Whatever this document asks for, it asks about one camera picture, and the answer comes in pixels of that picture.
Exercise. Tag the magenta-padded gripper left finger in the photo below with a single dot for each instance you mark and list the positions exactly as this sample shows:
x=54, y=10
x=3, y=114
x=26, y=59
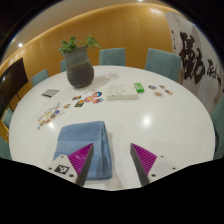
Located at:
x=80, y=160

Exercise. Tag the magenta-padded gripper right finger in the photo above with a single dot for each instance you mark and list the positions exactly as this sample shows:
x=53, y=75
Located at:
x=145, y=160

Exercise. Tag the blue folded towel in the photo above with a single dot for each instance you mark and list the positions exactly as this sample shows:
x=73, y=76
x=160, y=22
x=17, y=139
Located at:
x=83, y=135

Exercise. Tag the colourful sticker sheet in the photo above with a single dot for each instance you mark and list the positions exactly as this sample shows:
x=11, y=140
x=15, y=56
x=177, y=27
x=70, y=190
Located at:
x=50, y=115

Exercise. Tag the small colourful sticker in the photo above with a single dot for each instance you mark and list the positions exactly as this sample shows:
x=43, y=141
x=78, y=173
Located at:
x=162, y=86
x=152, y=87
x=66, y=106
x=158, y=94
x=168, y=92

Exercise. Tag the dark square sticker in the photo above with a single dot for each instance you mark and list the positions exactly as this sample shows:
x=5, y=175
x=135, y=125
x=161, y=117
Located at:
x=80, y=103

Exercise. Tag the pink round sticker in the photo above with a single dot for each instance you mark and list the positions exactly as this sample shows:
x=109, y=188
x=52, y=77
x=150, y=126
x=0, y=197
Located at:
x=88, y=99

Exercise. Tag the red round sticker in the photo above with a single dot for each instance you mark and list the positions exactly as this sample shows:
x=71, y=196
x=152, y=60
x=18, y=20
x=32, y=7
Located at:
x=97, y=100

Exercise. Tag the small dark sticker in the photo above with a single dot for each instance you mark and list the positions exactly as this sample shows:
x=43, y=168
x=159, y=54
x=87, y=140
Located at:
x=76, y=97

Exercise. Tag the blue round sticker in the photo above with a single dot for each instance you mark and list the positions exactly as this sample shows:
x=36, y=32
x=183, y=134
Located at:
x=97, y=94

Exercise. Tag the white flat box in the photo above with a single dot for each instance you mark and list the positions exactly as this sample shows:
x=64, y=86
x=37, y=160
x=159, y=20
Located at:
x=121, y=92

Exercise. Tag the small green box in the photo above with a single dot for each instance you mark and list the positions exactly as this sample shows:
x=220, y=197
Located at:
x=139, y=87

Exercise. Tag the grey flat rectangular panel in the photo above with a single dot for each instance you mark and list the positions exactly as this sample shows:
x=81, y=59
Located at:
x=50, y=93

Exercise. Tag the potted plant in grey pot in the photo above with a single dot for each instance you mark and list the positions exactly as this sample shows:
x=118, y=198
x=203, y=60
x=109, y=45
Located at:
x=79, y=71

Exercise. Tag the black television screen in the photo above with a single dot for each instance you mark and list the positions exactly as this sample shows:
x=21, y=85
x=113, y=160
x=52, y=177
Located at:
x=11, y=80

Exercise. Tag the teal upholstered chairs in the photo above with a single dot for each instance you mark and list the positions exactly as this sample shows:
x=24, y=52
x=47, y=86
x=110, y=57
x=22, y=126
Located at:
x=111, y=56

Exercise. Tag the ceiling spot lights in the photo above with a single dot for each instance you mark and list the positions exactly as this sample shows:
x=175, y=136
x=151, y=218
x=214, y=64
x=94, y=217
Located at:
x=20, y=44

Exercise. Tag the white calligraphy folding screen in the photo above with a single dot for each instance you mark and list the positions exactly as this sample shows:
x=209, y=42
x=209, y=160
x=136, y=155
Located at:
x=176, y=26

